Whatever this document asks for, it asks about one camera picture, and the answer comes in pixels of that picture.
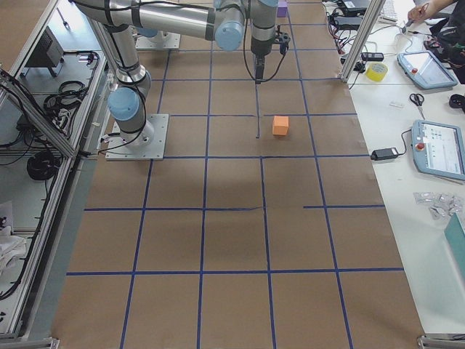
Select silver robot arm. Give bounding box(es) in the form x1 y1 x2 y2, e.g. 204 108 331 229
75 1 290 147

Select purple foam cube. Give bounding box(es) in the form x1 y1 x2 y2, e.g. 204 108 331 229
277 0 288 18

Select teal board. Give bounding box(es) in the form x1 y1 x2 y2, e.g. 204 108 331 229
445 213 465 276

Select plastic bags of parts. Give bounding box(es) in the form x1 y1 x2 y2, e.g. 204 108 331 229
413 192 464 220

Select yellow tape roll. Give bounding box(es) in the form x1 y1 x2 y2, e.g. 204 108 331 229
366 62 388 82

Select black remote device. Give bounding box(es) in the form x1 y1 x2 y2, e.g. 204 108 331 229
360 52 384 62

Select black handled scissors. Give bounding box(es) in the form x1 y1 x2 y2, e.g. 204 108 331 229
409 93 425 120

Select teach pendant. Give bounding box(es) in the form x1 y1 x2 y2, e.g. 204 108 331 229
397 51 458 89
411 120 464 180

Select orange foam cube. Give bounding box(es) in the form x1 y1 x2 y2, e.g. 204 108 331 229
272 116 290 137

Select black power adapter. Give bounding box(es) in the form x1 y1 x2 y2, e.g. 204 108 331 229
370 148 400 161

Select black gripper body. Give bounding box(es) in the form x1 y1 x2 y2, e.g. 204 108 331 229
251 36 271 57

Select far teach pendant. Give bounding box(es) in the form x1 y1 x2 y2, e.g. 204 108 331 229
397 51 458 89

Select aluminium frame post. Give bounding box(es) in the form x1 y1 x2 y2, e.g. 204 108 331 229
339 0 385 83

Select person hand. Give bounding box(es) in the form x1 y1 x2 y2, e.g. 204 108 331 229
408 3 429 22

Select grey control box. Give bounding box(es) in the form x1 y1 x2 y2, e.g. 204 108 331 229
25 27 64 77

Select near teach pendant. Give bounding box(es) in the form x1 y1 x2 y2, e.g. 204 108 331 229
411 120 464 180

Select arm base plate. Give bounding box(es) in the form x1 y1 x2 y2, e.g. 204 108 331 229
135 30 181 51
105 113 169 161

